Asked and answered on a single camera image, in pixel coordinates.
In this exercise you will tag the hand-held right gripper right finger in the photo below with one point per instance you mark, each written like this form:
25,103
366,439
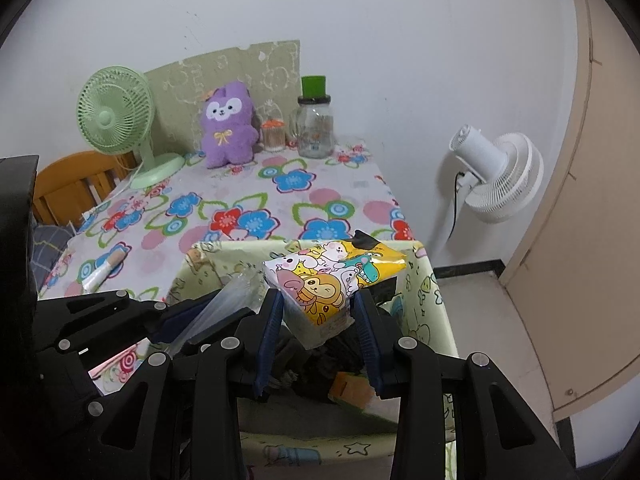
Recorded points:
367,345

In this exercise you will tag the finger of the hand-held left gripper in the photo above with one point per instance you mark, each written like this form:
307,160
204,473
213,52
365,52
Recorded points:
155,335
190,310

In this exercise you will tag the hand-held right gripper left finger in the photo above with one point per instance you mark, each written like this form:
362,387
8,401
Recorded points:
270,340

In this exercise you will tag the clear plastic tissue pack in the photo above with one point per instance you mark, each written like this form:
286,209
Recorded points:
230,300

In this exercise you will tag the black cloth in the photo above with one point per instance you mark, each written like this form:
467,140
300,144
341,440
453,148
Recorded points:
325,360

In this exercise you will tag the yellow cartoon print storage box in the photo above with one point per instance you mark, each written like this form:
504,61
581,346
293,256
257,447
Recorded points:
430,310

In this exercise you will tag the yellow cartoon snack packet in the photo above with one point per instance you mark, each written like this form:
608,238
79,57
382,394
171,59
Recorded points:
320,280

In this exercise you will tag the dark plaid cloth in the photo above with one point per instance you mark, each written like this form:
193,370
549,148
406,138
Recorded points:
47,250

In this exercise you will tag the orange packet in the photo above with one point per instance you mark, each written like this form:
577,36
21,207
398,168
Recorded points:
350,391

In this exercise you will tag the white tube with beige cap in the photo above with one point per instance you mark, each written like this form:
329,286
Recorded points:
102,272

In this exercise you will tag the wooden chair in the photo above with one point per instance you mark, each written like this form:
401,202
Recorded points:
65,180

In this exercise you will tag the floral tablecloth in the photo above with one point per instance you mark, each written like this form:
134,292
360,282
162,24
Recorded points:
310,200

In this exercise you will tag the green desk fan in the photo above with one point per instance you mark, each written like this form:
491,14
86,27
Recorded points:
112,115

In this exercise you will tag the purple plush toy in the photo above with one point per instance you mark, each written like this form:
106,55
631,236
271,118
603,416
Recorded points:
227,135

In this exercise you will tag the toothpick holder with orange lid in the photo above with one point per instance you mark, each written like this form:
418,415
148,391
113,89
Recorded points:
274,137

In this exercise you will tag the glass jar with green lid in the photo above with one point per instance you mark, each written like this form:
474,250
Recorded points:
315,130

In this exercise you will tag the white clip fan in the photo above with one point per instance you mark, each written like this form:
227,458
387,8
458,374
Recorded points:
505,175

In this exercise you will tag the beige door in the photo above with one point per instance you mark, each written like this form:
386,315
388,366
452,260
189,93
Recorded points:
590,210

